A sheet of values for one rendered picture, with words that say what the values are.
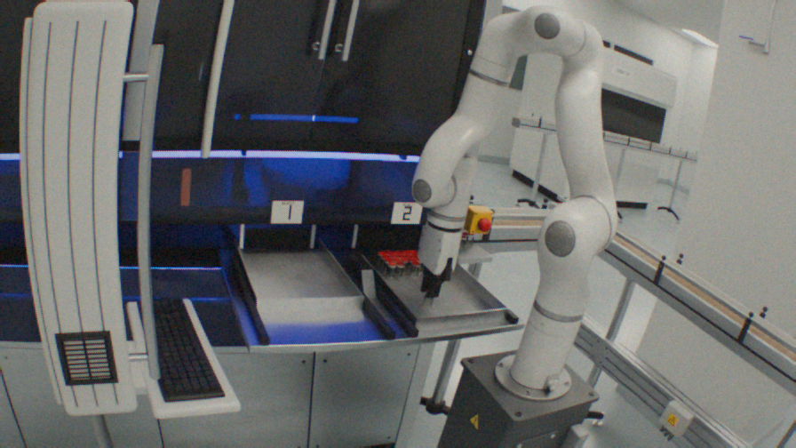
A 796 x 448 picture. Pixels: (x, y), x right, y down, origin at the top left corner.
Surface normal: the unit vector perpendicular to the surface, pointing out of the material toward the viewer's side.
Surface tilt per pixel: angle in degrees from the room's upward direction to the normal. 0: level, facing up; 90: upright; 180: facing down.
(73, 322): 90
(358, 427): 90
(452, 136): 46
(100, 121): 90
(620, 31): 90
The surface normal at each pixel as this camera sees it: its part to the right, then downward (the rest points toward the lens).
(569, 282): -0.42, 0.69
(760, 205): -0.90, 0.00
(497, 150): 0.40, 0.37
